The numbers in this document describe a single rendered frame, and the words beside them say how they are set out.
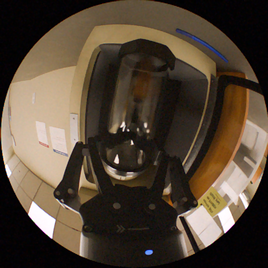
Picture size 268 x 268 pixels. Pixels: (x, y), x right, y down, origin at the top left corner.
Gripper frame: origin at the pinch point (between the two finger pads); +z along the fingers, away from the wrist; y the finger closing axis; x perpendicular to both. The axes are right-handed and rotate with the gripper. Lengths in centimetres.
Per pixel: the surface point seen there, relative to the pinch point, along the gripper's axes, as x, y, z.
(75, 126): 1.1, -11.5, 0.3
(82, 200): -23.0, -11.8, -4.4
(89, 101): 6.1, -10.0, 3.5
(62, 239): -144, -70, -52
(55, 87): 11, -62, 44
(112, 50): 18.6, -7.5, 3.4
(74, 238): -144, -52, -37
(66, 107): -5, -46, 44
